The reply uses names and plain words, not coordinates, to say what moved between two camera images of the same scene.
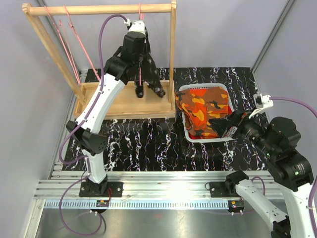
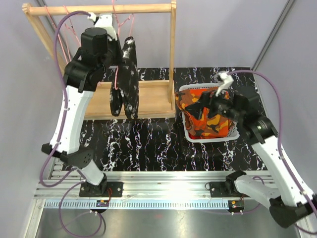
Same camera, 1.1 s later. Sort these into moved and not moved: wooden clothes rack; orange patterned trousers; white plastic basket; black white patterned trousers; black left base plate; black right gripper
Moved: black right gripper; black white patterned trousers
Not moved: white plastic basket; wooden clothes rack; orange patterned trousers; black left base plate
